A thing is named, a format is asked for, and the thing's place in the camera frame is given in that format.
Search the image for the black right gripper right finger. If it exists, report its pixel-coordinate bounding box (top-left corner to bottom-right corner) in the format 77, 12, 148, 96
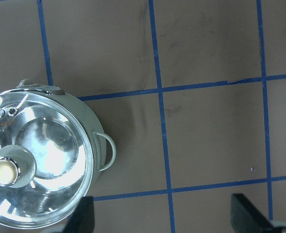
231, 194, 275, 233

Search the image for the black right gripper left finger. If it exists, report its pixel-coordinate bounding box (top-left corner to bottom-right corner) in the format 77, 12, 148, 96
64, 196, 95, 233

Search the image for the glass pot lid with knob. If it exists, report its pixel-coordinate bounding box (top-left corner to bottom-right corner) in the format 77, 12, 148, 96
0, 89, 95, 225

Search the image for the pale green cooking pot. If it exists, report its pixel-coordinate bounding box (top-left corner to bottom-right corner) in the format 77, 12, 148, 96
0, 79, 117, 230

